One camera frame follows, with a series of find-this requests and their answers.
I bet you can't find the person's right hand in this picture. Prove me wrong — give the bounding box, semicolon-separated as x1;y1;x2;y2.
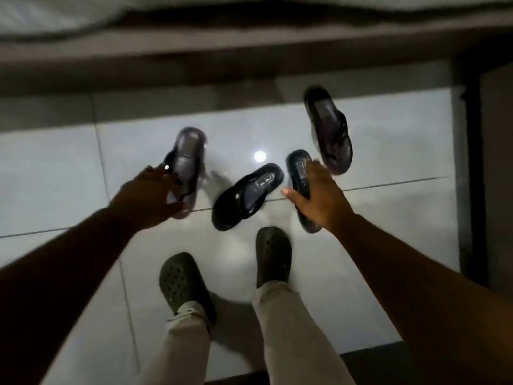
281;159;356;234

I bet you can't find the person's left hand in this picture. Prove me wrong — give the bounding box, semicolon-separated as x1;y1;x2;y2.
109;165;186;234

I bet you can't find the black flip-flop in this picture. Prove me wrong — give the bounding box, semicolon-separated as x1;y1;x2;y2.
285;149;324;234
211;163;285;232

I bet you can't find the grey brown sandal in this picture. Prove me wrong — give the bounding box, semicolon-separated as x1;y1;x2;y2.
162;126;208;220
303;86;354;176

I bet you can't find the person's left forearm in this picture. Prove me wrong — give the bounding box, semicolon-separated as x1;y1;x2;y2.
0;204;139;385

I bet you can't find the person's right forearm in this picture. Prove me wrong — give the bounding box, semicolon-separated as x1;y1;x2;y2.
327;214;513;385

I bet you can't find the dark green right clog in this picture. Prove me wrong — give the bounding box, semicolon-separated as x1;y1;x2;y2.
255;226;292;289

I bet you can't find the dark green clog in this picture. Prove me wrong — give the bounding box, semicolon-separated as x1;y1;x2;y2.
158;252;217;327
255;226;292;289

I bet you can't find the dark green left clog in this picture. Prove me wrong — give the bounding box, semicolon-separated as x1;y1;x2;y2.
158;252;217;327

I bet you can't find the beige right trouser leg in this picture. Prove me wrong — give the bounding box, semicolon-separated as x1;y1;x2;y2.
251;280;356;385

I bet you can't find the beige trouser leg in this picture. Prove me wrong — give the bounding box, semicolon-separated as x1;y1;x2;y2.
251;280;356;385
136;301;212;385

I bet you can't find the beige left trouser leg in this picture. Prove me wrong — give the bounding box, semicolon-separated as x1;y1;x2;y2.
136;301;212;385

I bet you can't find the white bed mattress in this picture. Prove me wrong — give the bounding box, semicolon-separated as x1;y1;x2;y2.
0;0;513;41

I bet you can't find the dark furniture post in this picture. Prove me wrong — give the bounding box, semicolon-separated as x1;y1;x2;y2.
449;43;492;287

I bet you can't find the dark bed frame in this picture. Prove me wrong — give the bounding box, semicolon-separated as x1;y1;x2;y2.
0;10;513;99

